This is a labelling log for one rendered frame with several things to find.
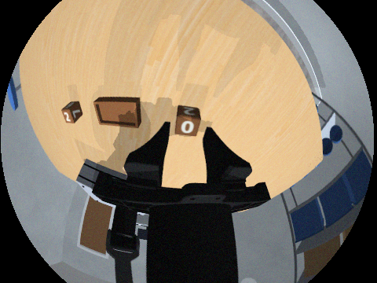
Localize brown rectangular tray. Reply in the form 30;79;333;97
93;97;141;128

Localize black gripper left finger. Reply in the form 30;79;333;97
124;122;170;190

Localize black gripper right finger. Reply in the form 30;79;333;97
203;127;252;192

